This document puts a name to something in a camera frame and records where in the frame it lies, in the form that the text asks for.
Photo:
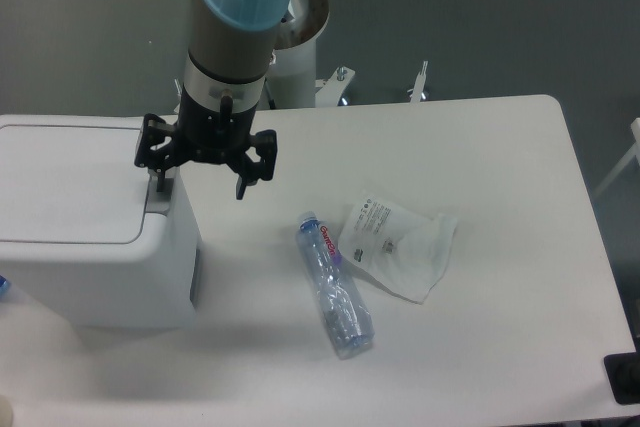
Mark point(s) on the crushed clear plastic bottle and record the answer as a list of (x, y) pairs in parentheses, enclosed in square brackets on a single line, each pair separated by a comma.
[(346, 318)]

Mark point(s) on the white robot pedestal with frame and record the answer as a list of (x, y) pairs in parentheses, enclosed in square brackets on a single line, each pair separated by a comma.
[(300, 62)]

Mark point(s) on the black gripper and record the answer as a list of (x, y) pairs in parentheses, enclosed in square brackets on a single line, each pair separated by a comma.
[(207, 136)]

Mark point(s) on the blue-capped bottle at left edge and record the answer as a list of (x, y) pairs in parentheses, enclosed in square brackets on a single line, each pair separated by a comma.
[(4, 286)]

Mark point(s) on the white push-lid trash can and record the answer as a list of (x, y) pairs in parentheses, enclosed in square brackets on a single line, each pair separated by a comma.
[(86, 232)]

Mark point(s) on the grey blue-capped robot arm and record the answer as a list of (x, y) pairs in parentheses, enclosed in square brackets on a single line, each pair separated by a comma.
[(230, 50)]

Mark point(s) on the white printed plastic bag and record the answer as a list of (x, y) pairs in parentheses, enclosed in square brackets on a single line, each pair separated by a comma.
[(405, 252)]

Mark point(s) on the white frame at right edge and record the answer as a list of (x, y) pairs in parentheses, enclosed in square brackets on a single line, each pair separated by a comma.
[(630, 157)]

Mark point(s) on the black clamp at table edge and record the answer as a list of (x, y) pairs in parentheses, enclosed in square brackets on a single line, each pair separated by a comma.
[(623, 374)]

